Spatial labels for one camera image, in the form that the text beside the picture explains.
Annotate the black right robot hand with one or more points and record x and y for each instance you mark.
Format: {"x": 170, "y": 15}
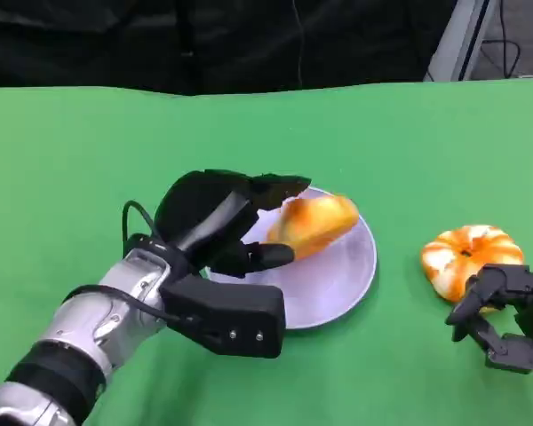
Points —
{"x": 524, "y": 288}

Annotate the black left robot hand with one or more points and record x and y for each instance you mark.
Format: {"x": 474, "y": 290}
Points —
{"x": 195, "y": 213}

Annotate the green table cloth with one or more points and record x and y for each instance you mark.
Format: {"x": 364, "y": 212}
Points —
{"x": 266, "y": 133}

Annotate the lilac plate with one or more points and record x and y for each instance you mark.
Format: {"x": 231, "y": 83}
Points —
{"x": 337, "y": 284}

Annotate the black backdrop curtain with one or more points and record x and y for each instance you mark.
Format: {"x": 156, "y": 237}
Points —
{"x": 115, "y": 44}

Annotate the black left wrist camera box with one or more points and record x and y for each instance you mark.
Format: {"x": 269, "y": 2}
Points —
{"x": 231, "y": 315}

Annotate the aluminium frame post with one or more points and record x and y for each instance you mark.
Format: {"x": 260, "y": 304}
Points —
{"x": 457, "y": 49}

